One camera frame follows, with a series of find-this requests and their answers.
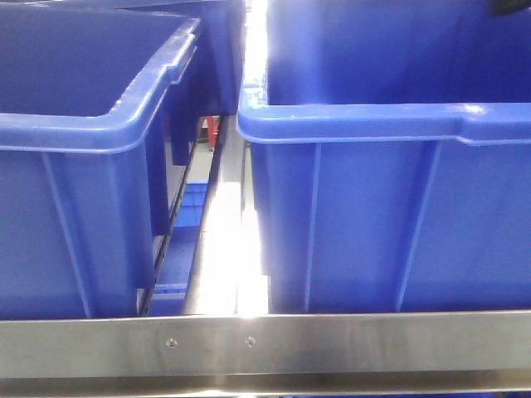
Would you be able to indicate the blue bin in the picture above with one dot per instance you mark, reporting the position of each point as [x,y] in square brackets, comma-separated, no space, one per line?
[94,103]
[390,145]

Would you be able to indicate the blue bin upper left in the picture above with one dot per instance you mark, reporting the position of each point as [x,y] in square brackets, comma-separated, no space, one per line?
[94,103]

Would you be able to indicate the blue bin upper right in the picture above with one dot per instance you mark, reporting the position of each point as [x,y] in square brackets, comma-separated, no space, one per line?
[390,145]

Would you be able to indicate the stainless steel shelf rail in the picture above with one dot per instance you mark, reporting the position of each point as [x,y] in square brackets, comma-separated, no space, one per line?
[270,355]

